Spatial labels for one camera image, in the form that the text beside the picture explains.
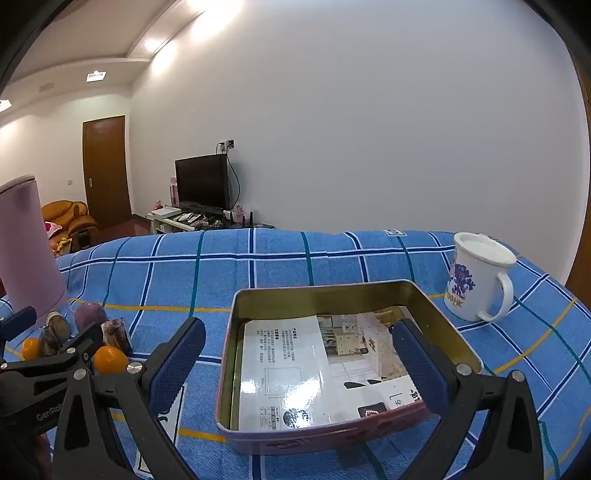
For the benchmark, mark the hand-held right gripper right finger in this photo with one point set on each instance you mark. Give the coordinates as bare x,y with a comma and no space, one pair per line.
418,369

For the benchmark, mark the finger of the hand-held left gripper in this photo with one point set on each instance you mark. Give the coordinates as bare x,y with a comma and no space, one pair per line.
18,319
69,351

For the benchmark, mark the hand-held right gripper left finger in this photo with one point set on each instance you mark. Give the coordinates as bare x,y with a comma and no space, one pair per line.
178,364

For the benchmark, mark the dark brown water chestnut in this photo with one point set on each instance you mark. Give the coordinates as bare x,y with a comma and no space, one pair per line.
48,342

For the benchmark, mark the orange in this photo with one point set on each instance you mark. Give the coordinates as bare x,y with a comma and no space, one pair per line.
30,349
110,361

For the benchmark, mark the purple round radish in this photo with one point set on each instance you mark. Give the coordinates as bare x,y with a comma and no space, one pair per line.
90,316

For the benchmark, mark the pink metal tin box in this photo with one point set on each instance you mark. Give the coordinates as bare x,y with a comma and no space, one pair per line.
323,295

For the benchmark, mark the pink electric kettle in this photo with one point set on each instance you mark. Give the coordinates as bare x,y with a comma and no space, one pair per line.
27,240

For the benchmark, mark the pink heart cushion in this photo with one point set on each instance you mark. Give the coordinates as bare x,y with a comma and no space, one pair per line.
52,228

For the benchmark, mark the white mug with purple print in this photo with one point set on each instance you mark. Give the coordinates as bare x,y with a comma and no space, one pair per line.
466,277

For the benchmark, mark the white printed leaflet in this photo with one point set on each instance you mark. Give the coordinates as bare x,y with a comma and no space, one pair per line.
286,369

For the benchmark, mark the orange leather armchair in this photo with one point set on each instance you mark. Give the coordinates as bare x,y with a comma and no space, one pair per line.
69,214

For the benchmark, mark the blue plaid blanket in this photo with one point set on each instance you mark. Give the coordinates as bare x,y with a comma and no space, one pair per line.
323,263

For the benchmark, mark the white television stand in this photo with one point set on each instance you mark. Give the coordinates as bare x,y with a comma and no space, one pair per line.
184,222

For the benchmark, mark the flat white box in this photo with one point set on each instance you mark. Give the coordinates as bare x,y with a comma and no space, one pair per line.
164,212

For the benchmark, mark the black router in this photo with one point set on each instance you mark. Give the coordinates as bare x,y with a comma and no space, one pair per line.
248,220

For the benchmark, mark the brown wooden door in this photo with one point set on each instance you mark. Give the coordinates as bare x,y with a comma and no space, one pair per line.
106,175

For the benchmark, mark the black television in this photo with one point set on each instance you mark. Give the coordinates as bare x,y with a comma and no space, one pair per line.
201,181

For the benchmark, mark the square ceiling light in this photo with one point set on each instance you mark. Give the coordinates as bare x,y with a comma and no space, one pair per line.
95,75
3,104

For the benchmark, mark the ceiling air vent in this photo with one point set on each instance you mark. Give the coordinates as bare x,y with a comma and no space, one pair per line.
46,86

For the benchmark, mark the wall power socket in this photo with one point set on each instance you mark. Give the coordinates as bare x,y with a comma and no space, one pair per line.
227,145

